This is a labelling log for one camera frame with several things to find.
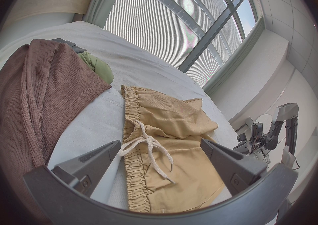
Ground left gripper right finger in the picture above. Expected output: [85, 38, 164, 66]
[200, 138, 268, 195]

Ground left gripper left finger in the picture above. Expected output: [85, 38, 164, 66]
[53, 140, 121, 196]

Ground mustard yellow shorts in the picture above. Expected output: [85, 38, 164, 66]
[120, 85, 224, 213]

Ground bed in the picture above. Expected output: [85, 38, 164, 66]
[0, 0, 239, 214]

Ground brown waffle garment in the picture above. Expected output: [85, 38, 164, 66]
[0, 39, 112, 219]

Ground green garment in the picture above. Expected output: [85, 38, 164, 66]
[78, 51, 115, 84]

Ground black garment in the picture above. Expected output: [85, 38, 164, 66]
[51, 38, 87, 54]

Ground window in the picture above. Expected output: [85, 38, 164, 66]
[103, 0, 259, 88]

